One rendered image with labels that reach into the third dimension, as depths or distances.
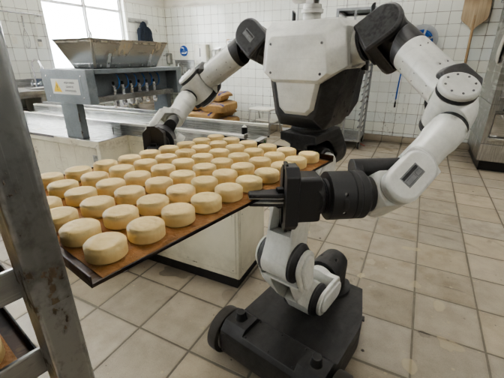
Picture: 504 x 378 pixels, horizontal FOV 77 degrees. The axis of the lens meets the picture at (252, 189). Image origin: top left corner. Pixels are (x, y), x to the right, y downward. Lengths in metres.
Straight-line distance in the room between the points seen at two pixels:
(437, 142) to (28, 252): 0.64
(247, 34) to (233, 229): 0.96
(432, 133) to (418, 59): 0.21
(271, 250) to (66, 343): 0.83
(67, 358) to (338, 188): 0.43
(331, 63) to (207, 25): 5.70
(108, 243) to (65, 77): 1.50
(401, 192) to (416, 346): 1.29
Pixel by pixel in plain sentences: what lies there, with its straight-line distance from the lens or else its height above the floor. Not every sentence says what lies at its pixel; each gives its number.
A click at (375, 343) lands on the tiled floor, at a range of 1.75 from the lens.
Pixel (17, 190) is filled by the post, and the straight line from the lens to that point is 0.29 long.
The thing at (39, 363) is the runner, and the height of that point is 0.96.
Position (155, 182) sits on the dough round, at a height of 1.02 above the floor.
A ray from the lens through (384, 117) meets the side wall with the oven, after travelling 5.50.
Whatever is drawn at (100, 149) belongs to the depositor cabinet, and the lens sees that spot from 1.81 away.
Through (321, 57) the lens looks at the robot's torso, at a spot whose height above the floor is 1.23.
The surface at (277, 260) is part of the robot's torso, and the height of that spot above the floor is 0.60.
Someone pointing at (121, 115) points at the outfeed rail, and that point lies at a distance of 2.36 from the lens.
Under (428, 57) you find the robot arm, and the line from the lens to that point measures 0.85.
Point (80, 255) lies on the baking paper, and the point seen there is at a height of 1.00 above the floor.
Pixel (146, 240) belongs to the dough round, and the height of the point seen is 1.01.
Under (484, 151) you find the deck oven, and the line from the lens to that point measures 4.58.
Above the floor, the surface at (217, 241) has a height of 0.30.
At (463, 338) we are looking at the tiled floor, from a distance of 1.95.
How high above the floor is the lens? 1.23
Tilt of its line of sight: 22 degrees down
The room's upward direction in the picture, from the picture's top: straight up
